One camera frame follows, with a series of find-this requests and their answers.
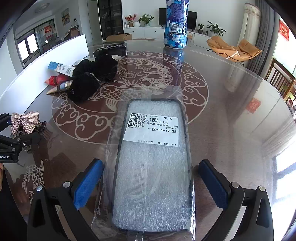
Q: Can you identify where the glittery pink bow clip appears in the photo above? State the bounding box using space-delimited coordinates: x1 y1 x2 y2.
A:
11 111 46 135

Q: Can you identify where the red snack packet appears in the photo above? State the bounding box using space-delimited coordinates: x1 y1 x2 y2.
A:
45 74 73 86

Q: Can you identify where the gold cosmetic tube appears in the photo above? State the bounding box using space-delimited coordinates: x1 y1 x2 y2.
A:
46 80 73 95

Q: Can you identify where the phone case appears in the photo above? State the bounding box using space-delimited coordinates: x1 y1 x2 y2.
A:
91 85 196 240

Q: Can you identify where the black velvet pouch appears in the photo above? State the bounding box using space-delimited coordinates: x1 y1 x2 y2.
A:
67 73 100 104

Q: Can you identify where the blue white ointment box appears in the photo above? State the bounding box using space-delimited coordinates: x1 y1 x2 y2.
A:
48 61 75 77

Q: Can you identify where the black velvet scrunchie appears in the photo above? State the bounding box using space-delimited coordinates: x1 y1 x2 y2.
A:
72 53 118 82

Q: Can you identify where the white cardboard storage box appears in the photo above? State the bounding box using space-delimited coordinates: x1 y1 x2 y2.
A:
1 34 89 100

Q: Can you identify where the wooden dining chair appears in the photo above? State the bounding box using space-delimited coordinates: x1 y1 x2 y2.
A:
265 58 295 102

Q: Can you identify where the black rectangular box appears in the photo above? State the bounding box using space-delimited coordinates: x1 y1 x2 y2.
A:
93 42 127 58

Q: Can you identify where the brown cardboard box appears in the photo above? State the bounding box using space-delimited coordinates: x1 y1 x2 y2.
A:
106 33 132 42

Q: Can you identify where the orange lounge chair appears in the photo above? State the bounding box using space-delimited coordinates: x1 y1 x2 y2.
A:
207 35 262 62

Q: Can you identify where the white tv cabinet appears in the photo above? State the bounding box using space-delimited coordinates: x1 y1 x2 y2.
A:
123 27 211 49

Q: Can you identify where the red flower vase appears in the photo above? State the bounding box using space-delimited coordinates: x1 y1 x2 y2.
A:
125 14 137 27

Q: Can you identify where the green plant right of tv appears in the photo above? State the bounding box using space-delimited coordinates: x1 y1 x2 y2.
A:
207 21 226 36

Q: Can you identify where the blue camouflage spray bottle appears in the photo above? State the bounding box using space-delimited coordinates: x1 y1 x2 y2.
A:
164 0 189 50

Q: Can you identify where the green potted plant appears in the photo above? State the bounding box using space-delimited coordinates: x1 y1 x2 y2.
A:
139 14 154 26

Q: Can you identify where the black television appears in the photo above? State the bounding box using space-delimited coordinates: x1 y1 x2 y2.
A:
159 8 198 31

